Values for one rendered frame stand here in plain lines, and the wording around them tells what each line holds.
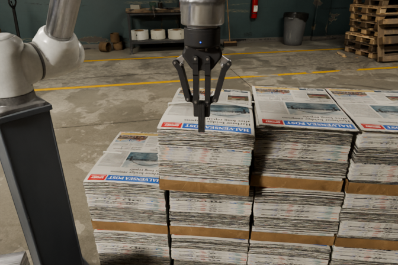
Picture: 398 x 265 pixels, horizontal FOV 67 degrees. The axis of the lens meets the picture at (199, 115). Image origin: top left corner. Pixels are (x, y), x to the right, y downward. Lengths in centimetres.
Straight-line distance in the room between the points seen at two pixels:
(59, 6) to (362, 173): 115
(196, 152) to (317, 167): 38
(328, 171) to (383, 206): 23
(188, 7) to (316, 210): 79
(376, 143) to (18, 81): 123
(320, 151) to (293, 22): 694
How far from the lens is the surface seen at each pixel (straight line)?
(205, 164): 93
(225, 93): 114
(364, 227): 120
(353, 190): 108
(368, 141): 100
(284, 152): 97
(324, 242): 121
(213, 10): 60
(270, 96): 113
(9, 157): 136
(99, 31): 757
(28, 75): 131
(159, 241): 122
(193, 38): 61
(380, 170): 106
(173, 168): 95
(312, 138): 96
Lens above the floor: 145
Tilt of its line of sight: 24 degrees down
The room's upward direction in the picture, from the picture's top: straight up
